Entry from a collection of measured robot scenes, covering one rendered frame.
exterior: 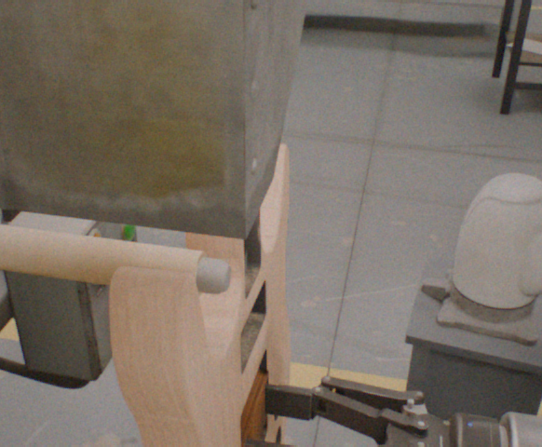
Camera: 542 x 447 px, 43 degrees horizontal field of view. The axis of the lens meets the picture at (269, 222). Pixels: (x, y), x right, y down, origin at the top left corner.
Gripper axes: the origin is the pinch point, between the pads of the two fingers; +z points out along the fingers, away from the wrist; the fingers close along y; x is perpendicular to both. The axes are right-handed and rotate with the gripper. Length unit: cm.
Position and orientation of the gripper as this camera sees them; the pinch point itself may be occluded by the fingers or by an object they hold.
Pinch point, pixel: (259, 426)
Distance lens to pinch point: 63.4
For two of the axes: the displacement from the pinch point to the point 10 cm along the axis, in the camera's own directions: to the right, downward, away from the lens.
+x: 0.3, -9.1, -4.2
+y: 2.0, -4.1, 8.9
